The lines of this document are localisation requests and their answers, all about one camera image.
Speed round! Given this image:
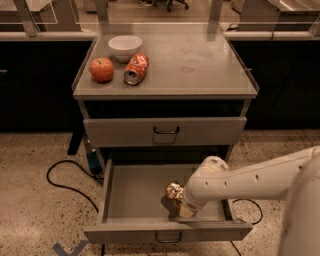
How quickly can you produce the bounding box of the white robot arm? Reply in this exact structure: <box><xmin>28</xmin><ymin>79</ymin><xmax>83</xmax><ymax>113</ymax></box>
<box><xmin>180</xmin><ymin>147</ymin><xmax>320</xmax><ymax>256</ymax></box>

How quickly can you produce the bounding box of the black floor cable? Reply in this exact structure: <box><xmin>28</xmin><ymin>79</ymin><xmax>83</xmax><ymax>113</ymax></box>
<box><xmin>46</xmin><ymin>160</ymin><xmax>105</xmax><ymax>214</ymax></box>

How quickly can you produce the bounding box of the closed top drawer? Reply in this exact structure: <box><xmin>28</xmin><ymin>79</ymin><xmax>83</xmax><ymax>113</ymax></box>
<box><xmin>84</xmin><ymin>117</ymin><xmax>247</xmax><ymax>147</ymax></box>

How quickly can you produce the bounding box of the red apple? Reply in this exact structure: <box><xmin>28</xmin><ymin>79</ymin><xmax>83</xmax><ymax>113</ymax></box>
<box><xmin>89</xmin><ymin>58</ymin><xmax>114</xmax><ymax>83</ymax></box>

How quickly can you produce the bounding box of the open middle drawer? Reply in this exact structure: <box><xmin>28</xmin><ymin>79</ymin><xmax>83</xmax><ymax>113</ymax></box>
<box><xmin>84</xmin><ymin>160</ymin><xmax>252</xmax><ymax>244</ymax></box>

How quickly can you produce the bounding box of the black office chair base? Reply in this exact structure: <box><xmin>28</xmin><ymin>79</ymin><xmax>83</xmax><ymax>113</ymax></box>
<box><xmin>152</xmin><ymin>0</ymin><xmax>189</xmax><ymax>12</ymax></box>

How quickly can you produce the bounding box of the white bowl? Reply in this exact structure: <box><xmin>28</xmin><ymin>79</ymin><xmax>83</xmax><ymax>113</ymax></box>
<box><xmin>108</xmin><ymin>35</ymin><xmax>142</xmax><ymax>63</ymax></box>

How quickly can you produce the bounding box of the red orange soda can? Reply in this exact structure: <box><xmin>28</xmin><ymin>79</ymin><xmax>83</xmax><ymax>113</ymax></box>
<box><xmin>124</xmin><ymin>52</ymin><xmax>149</xmax><ymax>85</ymax></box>

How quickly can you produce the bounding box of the grey metal drawer cabinet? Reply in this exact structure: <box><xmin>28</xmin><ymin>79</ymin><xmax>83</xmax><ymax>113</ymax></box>
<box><xmin>74</xmin><ymin>23</ymin><xmax>258</xmax><ymax>164</ymax></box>

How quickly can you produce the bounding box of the blue power adapter box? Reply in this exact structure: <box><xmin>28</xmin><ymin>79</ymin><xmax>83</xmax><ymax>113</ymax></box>
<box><xmin>87</xmin><ymin>152</ymin><xmax>102</xmax><ymax>174</ymax></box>

